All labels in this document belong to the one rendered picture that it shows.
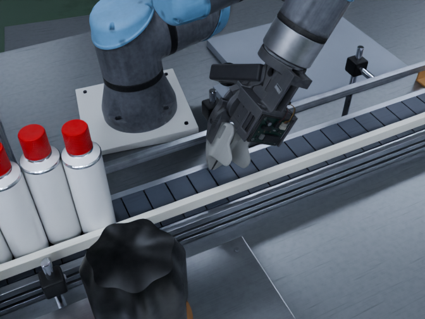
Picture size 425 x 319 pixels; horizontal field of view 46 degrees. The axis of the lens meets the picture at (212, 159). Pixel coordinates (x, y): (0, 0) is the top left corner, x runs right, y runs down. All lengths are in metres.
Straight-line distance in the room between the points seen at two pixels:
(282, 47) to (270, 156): 0.27
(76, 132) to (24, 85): 0.57
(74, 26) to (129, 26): 0.52
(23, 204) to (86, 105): 0.44
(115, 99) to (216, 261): 0.39
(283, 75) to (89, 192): 0.30
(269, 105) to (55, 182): 0.30
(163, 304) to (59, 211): 0.36
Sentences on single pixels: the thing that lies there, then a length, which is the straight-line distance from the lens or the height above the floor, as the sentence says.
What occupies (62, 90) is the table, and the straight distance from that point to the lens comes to 1.16.
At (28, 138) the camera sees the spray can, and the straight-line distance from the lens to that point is 0.65.
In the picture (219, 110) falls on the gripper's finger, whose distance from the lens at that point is 0.73.
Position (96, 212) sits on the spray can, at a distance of 0.73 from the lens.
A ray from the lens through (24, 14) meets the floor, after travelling 3.32.
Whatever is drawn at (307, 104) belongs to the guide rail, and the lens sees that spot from 0.88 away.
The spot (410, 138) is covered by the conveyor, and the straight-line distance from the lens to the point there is 0.99.
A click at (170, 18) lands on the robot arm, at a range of 0.66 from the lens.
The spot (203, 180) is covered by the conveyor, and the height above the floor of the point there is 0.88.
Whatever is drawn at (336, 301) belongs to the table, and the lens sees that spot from 0.79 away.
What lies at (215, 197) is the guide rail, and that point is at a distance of 0.78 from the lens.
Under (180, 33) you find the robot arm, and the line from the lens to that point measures 0.94.
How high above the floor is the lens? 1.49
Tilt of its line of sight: 44 degrees down
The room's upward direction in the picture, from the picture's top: straight up
